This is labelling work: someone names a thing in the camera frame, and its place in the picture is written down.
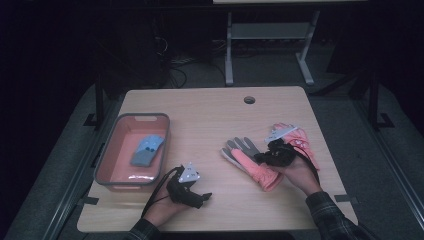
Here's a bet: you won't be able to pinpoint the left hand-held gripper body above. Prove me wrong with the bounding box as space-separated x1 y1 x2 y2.
166 162 202 207

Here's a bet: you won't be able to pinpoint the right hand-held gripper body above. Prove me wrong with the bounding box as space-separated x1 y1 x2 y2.
264 125 299 167

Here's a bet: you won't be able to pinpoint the pink glove with grey palm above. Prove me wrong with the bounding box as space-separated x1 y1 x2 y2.
219 136 284 193

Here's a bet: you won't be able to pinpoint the pink plastic basin grey rim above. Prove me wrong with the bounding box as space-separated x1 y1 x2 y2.
94 112 171 193

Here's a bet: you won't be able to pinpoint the person's right hand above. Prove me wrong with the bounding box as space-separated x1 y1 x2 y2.
271 154 323 197

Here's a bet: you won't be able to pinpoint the person's left hand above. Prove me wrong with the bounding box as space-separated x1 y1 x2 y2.
143 184 188 228

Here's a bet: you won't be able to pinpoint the pink glove with printed patch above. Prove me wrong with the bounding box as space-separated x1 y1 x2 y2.
271 122 320 171

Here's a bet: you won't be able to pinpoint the black tape strip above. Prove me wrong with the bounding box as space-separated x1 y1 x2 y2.
78 196 100 206
334 194 359 205

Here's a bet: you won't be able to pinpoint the right hand-held gripper black cable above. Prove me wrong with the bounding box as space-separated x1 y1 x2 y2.
292 145 322 187

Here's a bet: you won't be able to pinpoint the hand-held gripper black cable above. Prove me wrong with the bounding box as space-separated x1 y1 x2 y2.
292 145 322 187
141 165 183 219

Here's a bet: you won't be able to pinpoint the left hand-held gripper black cable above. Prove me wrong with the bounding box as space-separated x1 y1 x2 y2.
141 165 183 219

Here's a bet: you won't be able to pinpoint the black cables on floor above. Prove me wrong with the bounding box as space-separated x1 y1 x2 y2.
151 33 228 89

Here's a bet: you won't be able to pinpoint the black metal post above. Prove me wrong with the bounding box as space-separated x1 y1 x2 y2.
367 71 395 131
83 73 105 129

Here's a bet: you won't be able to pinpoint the grey metal table frame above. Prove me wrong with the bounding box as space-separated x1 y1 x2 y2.
224 9 321 87

